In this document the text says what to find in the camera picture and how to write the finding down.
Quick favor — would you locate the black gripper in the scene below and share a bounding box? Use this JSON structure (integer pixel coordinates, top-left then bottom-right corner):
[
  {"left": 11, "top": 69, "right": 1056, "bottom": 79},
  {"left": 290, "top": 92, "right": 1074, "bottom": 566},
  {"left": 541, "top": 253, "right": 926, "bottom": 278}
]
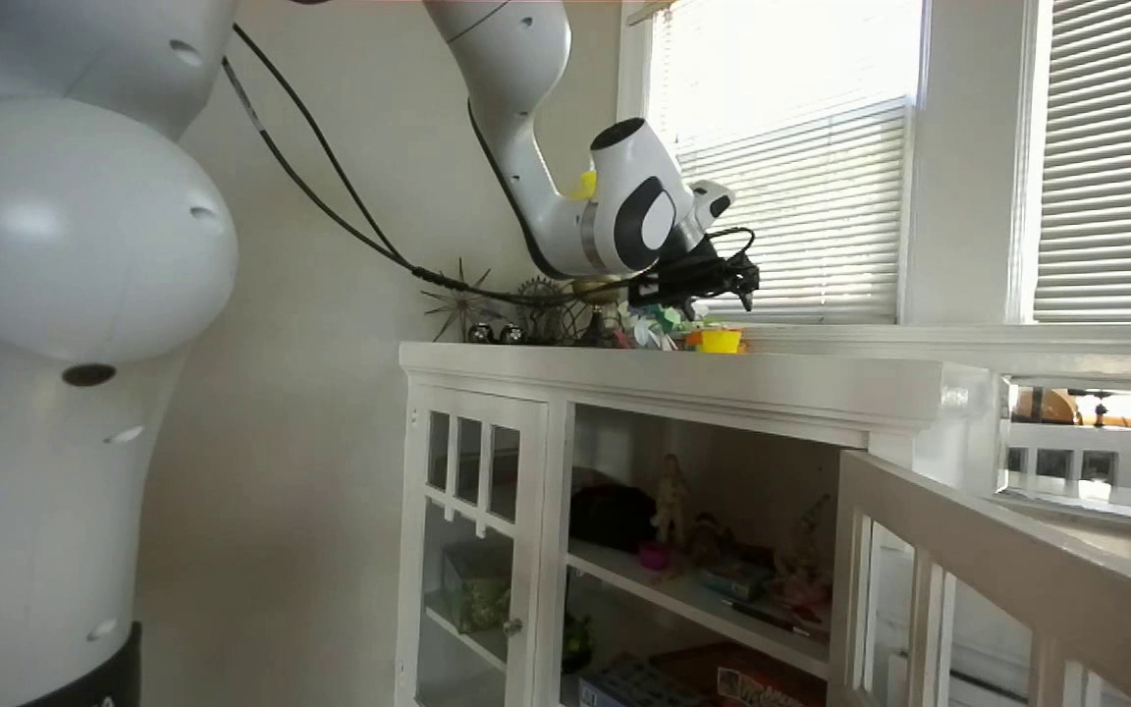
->
[{"left": 629, "top": 240, "right": 764, "bottom": 312}]

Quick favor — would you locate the small yellow plastic bowl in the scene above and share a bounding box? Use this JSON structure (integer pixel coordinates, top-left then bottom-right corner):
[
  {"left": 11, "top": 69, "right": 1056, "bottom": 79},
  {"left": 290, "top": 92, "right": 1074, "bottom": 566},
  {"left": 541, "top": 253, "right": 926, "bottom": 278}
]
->
[{"left": 690, "top": 321, "right": 749, "bottom": 359}]

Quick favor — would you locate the white glass-paned cabinet door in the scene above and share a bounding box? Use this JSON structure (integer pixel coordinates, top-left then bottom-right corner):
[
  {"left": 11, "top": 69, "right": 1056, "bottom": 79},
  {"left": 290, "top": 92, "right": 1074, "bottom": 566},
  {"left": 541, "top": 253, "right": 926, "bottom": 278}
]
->
[
  {"left": 832, "top": 450, "right": 1131, "bottom": 707},
  {"left": 398, "top": 379, "right": 575, "bottom": 707}
]

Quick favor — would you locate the white wooden cabinet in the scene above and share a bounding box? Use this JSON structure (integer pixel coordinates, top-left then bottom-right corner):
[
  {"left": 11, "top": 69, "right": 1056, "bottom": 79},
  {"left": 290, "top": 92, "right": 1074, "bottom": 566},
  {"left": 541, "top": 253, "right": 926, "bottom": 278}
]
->
[{"left": 394, "top": 321, "right": 1131, "bottom": 707}]

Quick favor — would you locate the colourful toy flower bunch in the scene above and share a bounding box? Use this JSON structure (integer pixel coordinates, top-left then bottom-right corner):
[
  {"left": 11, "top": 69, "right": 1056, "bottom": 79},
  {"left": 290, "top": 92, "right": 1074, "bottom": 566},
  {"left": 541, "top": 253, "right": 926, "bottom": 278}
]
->
[{"left": 596, "top": 293, "right": 707, "bottom": 355}]

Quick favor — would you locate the white window blind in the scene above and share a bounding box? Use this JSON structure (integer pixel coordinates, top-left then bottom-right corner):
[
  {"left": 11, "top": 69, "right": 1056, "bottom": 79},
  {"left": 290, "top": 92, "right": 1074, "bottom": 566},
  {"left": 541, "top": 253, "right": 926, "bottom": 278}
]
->
[
  {"left": 648, "top": 0, "right": 925, "bottom": 320},
  {"left": 1033, "top": 0, "right": 1131, "bottom": 325}
]

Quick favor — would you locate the white coral figure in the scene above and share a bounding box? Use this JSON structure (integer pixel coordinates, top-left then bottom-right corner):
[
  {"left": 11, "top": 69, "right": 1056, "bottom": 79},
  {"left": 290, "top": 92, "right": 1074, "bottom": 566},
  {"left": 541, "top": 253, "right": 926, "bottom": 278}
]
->
[{"left": 648, "top": 450, "right": 697, "bottom": 547}]

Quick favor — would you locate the spiky star ornament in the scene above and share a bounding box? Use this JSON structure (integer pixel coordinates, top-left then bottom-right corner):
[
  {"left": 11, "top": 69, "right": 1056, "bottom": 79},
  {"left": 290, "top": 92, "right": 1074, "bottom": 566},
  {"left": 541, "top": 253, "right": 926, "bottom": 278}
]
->
[{"left": 421, "top": 268, "right": 518, "bottom": 348}]

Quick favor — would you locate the black pouch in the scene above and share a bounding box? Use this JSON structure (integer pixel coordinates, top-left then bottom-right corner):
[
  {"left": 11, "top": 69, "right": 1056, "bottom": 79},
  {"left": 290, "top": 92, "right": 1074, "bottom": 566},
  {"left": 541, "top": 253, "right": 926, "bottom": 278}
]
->
[{"left": 569, "top": 476, "right": 659, "bottom": 553}]

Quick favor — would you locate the red board game box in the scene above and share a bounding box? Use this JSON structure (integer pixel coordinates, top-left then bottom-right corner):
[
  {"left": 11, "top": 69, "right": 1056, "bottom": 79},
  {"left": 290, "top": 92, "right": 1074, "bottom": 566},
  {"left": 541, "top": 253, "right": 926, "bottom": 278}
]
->
[{"left": 707, "top": 639, "right": 832, "bottom": 707}]

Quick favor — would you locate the blue board game box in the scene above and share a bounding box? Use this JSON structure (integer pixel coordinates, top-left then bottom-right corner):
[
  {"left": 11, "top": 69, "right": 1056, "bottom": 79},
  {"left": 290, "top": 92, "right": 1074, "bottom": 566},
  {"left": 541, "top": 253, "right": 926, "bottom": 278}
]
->
[{"left": 578, "top": 654, "right": 675, "bottom": 707}]

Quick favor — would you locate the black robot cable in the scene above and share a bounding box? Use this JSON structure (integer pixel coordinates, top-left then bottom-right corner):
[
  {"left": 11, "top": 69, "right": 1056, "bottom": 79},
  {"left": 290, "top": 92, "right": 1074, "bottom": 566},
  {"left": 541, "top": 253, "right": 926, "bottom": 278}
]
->
[{"left": 216, "top": 15, "right": 656, "bottom": 306}]

